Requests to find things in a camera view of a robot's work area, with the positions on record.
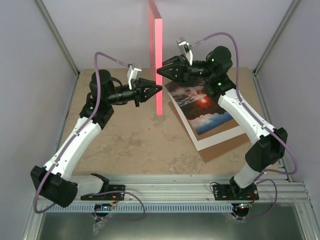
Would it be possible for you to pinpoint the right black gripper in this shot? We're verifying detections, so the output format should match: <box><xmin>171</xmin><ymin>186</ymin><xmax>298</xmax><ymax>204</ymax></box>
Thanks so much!
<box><xmin>157</xmin><ymin>54</ymin><xmax>215</xmax><ymax>85</ymax></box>

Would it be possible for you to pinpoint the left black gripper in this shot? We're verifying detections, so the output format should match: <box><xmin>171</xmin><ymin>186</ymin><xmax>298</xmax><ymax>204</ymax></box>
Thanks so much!
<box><xmin>106</xmin><ymin>78</ymin><xmax>162</xmax><ymax>108</ymax></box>

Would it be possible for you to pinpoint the pink wooden picture frame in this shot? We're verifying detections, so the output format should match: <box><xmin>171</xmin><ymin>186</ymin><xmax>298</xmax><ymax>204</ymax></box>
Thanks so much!
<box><xmin>147</xmin><ymin>0</ymin><xmax>164</xmax><ymax>116</ymax></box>

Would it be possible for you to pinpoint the sunset landscape photo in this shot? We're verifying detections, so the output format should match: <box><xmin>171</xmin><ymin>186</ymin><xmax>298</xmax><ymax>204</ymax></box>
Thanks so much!
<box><xmin>165</xmin><ymin>80</ymin><xmax>238</xmax><ymax>136</ymax></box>

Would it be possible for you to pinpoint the white mat board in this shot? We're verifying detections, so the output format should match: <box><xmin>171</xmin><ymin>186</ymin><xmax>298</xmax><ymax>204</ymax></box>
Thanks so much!
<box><xmin>168</xmin><ymin>94</ymin><xmax>245</xmax><ymax>151</ymax></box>

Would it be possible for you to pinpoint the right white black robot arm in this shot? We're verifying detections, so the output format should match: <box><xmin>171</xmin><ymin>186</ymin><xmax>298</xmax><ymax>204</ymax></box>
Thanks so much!
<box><xmin>156</xmin><ymin>46</ymin><xmax>288</xmax><ymax>200</ymax></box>

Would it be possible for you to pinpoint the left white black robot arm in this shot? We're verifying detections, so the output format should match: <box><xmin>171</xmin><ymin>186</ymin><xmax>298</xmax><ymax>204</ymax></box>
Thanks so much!
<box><xmin>30</xmin><ymin>69</ymin><xmax>162</xmax><ymax>208</ymax></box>

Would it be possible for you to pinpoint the brown cardboard backing board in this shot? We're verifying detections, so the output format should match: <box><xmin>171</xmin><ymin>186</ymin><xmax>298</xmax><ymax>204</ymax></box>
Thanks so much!
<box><xmin>169</xmin><ymin>96</ymin><xmax>251</xmax><ymax>164</ymax></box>

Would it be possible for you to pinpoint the crumpled clear plastic wrap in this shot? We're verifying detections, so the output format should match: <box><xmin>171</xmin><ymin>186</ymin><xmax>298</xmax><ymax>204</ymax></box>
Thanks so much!
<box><xmin>92</xmin><ymin>219</ymin><xmax>105</xmax><ymax>236</ymax></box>

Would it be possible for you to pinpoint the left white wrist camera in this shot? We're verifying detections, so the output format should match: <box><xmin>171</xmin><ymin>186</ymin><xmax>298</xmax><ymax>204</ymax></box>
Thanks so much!
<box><xmin>127</xmin><ymin>63</ymin><xmax>142</xmax><ymax>90</ymax></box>

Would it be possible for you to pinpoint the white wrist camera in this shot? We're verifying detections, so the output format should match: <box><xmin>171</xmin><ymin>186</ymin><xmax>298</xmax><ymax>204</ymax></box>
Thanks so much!
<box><xmin>127</xmin><ymin>63</ymin><xmax>142</xmax><ymax>90</ymax></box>
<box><xmin>176</xmin><ymin>37</ymin><xmax>193</xmax><ymax>66</ymax></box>

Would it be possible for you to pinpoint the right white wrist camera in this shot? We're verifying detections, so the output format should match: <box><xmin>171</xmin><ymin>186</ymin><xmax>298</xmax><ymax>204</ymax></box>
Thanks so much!
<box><xmin>176</xmin><ymin>37</ymin><xmax>193</xmax><ymax>66</ymax></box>

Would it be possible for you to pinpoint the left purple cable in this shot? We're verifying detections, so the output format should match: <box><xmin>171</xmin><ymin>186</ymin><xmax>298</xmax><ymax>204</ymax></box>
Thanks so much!
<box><xmin>32</xmin><ymin>51</ymin><xmax>147</xmax><ymax>222</ymax></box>

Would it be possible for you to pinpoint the purple cable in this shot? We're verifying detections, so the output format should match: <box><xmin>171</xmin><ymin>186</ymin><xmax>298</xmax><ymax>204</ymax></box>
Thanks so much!
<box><xmin>32</xmin><ymin>51</ymin><xmax>147</xmax><ymax>222</ymax></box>
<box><xmin>188</xmin><ymin>32</ymin><xmax>300</xmax><ymax>221</ymax></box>

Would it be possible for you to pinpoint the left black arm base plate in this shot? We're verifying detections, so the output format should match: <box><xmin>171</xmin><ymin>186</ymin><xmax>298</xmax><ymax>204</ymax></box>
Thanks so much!
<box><xmin>80</xmin><ymin>184</ymin><xmax>126</xmax><ymax>202</ymax></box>

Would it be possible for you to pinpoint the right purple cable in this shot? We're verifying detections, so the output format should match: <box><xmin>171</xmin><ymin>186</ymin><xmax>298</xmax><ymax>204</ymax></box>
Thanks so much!
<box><xmin>188</xmin><ymin>32</ymin><xmax>300</xmax><ymax>221</ymax></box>

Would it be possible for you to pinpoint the left aluminium corner post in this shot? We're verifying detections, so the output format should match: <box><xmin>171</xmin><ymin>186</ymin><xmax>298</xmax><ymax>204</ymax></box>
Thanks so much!
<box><xmin>34</xmin><ymin>0</ymin><xmax>81</xmax><ymax>76</ymax></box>

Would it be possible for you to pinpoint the aluminium corner post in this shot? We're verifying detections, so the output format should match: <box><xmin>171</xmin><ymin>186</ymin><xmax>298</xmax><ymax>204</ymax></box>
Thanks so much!
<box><xmin>252</xmin><ymin>0</ymin><xmax>302</xmax><ymax>77</ymax></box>
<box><xmin>34</xmin><ymin>0</ymin><xmax>81</xmax><ymax>76</ymax></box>

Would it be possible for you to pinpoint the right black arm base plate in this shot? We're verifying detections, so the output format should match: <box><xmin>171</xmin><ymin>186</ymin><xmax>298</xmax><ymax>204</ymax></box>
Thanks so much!
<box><xmin>212</xmin><ymin>184</ymin><xmax>260</xmax><ymax>201</ymax></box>

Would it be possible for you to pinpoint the right aluminium corner post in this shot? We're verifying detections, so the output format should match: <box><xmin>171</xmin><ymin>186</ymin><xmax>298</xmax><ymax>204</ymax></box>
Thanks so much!
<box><xmin>252</xmin><ymin>0</ymin><xmax>302</xmax><ymax>77</ymax></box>

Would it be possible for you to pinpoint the grey slotted cable duct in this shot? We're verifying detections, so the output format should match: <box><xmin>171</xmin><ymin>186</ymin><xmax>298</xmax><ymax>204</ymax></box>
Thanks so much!
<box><xmin>47</xmin><ymin>203</ymin><xmax>233</xmax><ymax>214</ymax></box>

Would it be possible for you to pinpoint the aluminium rail bed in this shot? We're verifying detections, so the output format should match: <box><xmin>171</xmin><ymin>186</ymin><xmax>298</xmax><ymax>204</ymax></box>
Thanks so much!
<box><xmin>70</xmin><ymin>171</ymin><xmax>307</xmax><ymax>205</ymax></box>

